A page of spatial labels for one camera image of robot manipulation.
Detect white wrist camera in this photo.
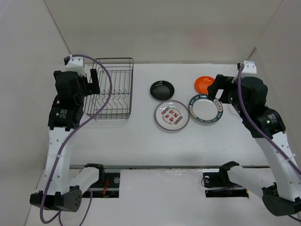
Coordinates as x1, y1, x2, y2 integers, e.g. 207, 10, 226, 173
63, 55, 86, 76
237, 61, 257, 76

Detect orange plate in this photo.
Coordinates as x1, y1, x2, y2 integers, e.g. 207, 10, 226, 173
194, 76, 215, 94

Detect black plate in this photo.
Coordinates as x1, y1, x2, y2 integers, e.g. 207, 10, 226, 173
150, 81, 174, 101

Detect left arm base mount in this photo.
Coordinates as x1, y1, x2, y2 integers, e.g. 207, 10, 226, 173
89, 169, 120, 198

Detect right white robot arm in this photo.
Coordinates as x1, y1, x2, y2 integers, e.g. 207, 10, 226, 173
202, 74, 301, 218

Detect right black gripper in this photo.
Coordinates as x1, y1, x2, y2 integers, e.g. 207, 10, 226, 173
207, 74, 248, 118

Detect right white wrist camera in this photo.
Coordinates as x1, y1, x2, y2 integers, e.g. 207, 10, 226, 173
237, 61, 257, 76

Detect white plate red characters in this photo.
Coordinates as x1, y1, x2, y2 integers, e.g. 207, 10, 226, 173
154, 100, 190, 131

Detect grey wire dish rack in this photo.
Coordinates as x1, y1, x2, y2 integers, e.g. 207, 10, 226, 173
84, 57, 134, 120

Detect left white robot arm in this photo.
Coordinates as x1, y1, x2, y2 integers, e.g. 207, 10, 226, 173
30, 69, 105, 212

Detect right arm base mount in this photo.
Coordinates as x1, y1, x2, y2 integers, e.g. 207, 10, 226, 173
201, 169, 249, 198

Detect white plate green rim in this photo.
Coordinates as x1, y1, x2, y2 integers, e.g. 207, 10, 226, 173
189, 94, 223, 124

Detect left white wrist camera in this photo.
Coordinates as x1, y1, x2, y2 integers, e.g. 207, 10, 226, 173
63, 55, 86, 76

